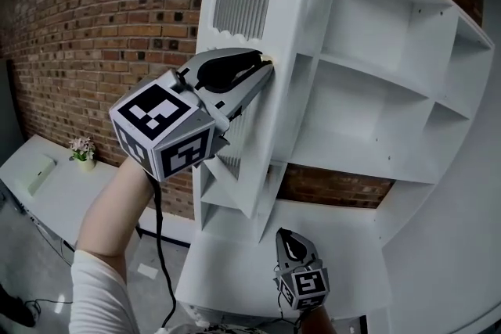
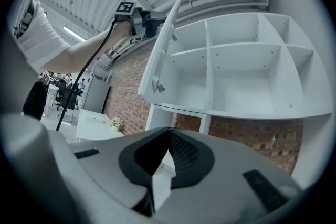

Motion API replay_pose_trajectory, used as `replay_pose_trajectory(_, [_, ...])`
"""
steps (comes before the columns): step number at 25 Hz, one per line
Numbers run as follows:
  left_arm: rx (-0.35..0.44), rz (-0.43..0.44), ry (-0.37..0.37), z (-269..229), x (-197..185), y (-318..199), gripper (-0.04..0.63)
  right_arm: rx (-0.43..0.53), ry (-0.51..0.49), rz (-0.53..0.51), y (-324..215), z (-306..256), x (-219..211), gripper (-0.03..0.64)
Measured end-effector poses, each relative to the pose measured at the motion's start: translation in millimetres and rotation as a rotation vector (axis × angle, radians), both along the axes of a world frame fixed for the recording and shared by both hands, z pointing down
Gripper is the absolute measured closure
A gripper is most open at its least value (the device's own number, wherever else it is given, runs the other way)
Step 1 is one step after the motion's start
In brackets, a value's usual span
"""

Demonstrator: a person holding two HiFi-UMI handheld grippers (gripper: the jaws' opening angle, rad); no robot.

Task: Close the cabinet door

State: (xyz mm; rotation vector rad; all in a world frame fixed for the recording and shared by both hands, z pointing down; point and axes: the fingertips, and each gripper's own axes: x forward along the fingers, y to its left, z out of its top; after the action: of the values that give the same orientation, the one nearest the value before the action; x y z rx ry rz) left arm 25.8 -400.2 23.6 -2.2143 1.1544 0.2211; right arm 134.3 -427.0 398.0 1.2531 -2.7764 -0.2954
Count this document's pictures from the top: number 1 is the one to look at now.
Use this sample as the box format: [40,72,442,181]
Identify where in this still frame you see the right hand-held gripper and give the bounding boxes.
[272,227,331,312]

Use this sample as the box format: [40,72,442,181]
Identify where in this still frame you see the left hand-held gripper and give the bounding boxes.
[109,48,274,183]

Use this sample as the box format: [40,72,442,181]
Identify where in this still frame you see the white fluted-glass cabinet door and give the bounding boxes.
[193,0,320,221]

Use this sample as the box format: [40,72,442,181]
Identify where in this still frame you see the person's left forearm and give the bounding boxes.
[75,157,158,260]

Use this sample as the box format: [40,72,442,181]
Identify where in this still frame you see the person's right forearm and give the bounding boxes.
[300,303,336,334]

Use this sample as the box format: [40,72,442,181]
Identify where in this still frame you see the white open-shelf cabinet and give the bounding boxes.
[175,0,495,330]

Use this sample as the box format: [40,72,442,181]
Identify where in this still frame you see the white paper sheet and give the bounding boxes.
[136,263,158,279]

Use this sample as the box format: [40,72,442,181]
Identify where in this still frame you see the pink flowers in pale pot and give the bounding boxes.
[68,135,97,173]

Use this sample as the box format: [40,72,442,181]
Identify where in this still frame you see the person's white sleeve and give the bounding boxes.
[69,249,136,334]

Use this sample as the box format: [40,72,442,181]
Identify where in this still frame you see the white side table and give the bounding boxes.
[0,134,123,248]

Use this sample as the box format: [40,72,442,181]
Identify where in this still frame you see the pale green flat box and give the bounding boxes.
[26,153,59,197]

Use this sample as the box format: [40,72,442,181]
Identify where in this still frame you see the grey panel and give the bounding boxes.
[0,57,25,166]

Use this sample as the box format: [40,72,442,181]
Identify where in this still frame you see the black floor object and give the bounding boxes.
[0,280,38,328]

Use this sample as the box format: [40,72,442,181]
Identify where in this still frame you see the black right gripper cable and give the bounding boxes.
[275,293,308,330]

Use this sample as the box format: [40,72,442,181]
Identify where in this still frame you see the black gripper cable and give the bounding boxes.
[275,293,308,330]
[150,178,178,334]

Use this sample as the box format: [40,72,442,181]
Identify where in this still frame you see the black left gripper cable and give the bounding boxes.
[150,178,178,334]

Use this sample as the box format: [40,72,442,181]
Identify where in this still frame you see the cables under side table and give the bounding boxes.
[23,207,76,267]

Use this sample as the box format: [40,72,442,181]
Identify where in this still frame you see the thin black floor cable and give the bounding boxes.
[22,295,75,317]

